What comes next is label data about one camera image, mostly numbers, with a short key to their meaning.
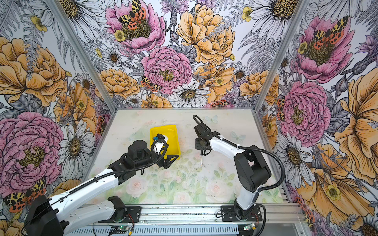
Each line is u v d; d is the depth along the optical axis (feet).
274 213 2.54
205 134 2.39
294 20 2.50
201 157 3.01
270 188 1.53
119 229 2.32
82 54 2.88
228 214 2.42
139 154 1.90
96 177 1.64
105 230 2.31
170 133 3.33
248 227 2.35
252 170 1.54
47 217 1.28
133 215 2.43
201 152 3.01
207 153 2.45
